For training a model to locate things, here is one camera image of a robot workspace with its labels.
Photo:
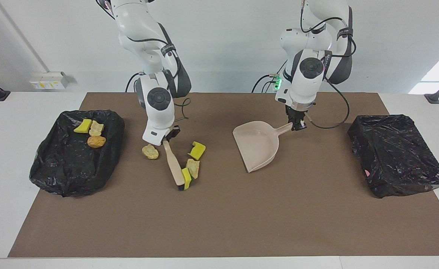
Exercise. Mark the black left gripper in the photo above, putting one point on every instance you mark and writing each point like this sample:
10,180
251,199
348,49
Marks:
296,114

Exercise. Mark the white wall outlet box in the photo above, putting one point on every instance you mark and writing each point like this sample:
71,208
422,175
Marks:
49,80

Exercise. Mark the black bag-lined bin pink patch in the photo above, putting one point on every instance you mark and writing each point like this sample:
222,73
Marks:
395,153

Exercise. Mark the beige hand brush black bristles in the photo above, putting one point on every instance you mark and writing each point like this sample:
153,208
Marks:
174,164

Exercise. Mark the beige plastic dustpan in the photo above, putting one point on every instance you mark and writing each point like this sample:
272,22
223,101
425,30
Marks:
257,145

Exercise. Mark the yellow sponge piece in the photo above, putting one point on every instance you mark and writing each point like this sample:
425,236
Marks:
186,178
83,126
197,150

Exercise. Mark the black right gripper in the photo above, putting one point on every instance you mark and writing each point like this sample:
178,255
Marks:
173,132

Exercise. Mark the brown table mat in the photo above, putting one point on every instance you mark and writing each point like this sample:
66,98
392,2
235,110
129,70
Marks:
219,231

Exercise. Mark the black bag-lined trash bin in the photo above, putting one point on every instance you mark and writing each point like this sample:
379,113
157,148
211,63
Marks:
66,168

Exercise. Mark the pale bread piece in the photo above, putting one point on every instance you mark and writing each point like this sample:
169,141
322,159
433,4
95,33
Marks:
193,168
150,151

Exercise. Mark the striped toy croissant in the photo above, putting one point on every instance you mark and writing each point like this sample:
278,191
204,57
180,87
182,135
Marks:
96,128

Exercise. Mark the brown toy bread roll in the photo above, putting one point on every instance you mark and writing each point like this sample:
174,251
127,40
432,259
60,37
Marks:
96,141

